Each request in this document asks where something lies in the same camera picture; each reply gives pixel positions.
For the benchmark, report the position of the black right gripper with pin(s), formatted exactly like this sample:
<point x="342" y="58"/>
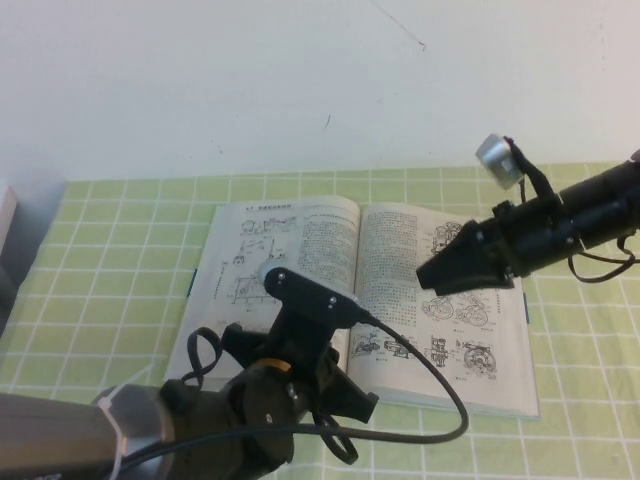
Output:
<point x="530" y="235"/>

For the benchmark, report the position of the black right camera bracket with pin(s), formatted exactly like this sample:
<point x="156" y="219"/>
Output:
<point x="540" y="185"/>

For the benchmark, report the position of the green checkered tablecloth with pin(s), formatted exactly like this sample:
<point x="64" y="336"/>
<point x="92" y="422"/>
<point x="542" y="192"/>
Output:
<point x="575" y="375"/>

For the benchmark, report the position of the black camera bracket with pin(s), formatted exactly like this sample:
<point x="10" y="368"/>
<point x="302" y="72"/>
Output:
<point x="310" y="305"/>
<point x="540" y="185"/>

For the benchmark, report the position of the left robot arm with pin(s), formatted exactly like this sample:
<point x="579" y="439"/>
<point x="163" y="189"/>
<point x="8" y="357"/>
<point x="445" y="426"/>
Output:
<point x="225" y="430"/>

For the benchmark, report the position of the technical book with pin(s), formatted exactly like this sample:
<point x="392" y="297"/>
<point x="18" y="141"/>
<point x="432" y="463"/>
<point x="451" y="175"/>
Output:
<point x="390" y="260"/>

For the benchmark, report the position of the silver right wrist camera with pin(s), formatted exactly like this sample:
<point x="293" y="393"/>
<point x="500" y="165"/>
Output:
<point x="495" y="157"/>

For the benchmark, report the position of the black left camera bracket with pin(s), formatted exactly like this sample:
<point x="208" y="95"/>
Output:
<point x="310" y="305"/>

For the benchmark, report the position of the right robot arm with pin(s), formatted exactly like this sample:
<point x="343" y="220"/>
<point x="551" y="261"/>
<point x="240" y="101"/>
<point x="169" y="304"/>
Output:
<point x="610" y="200"/>

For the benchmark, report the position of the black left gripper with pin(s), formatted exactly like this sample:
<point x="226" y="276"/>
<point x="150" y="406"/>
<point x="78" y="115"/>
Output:
<point x="345" y="390"/>

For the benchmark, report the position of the white zip tie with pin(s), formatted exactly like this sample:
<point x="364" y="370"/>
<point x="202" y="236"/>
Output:
<point x="112" y="415"/>

